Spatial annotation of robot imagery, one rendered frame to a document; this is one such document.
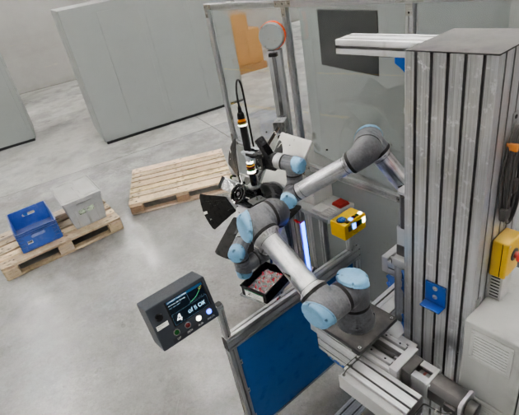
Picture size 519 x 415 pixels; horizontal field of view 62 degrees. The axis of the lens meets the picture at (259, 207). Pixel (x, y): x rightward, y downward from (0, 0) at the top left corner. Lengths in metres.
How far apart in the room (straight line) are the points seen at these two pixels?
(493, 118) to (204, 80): 6.91
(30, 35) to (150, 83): 6.81
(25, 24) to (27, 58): 0.85
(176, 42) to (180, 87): 0.72
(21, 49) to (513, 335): 13.42
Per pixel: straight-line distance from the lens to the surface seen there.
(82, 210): 4.86
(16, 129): 9.06
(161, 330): 1.75
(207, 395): 2.99
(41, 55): 14.00
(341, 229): 2.25
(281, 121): 2.73
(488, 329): 1.53
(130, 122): 7.63
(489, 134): 1.24
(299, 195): 1.90
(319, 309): 1.53
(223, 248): 2.37
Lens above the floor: 2.32
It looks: 30 degrees down
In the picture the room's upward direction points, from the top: 11 degrees counter-clockwise
